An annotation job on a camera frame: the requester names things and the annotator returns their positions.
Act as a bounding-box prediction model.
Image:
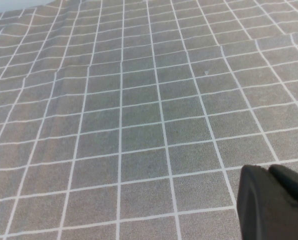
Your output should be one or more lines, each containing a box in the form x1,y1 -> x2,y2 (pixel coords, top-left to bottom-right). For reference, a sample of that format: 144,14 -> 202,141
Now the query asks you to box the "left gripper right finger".
267,163 -> 298,209

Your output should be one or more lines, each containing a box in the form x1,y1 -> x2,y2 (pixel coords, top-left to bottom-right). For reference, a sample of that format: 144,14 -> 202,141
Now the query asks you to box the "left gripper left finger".
236,164 -> 298,240

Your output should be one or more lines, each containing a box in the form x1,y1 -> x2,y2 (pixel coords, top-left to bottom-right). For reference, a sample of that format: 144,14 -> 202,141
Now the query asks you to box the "grey white-checked tablecloth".
0,0 -> 298,240

